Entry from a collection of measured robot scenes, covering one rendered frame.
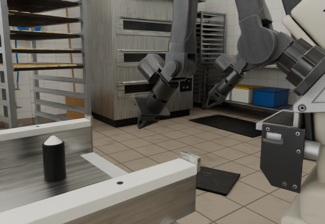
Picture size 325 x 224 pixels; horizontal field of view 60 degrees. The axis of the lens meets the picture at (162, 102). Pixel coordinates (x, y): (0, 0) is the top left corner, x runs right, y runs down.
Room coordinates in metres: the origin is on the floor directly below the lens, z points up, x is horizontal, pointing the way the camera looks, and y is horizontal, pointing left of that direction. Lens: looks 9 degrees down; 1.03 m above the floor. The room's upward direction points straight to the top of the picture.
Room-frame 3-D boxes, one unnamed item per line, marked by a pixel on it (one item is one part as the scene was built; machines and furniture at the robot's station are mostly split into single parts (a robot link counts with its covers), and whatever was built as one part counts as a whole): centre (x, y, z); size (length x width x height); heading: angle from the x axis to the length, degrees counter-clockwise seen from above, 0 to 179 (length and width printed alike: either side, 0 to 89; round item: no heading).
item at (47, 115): (1.88, 0.72, 0.60); 0.64 x 0.03 x 0.03; 52
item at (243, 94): (4.86, -1.48, 0.36); 0.46 x 0.38 x 0.26; 127
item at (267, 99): (4.50, -1.75, 0.36); 0.46 x 0.38 x 0.26; 129
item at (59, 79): (1.88, 0.72, 0.87); 0.64 x 0.03 x 0.03; 52
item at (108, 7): (4.60, 0.30, 1.00); 1.56 x 1.20 x 2.01; 127
